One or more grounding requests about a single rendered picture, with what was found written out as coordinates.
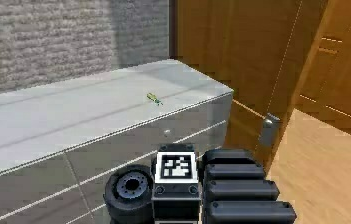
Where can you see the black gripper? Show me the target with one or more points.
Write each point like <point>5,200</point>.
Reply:
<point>129,193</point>

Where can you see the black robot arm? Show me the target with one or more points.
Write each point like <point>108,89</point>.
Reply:
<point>239,190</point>

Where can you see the grey chest of drawers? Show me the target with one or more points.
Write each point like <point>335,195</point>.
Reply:
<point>83,133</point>

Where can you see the small green yellow pen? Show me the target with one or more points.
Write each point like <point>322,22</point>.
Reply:
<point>154,98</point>

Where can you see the brown wooden room door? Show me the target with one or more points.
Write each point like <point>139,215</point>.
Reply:
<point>249,73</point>

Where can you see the brown wooden panelled door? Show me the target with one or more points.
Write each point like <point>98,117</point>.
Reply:
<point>339,66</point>

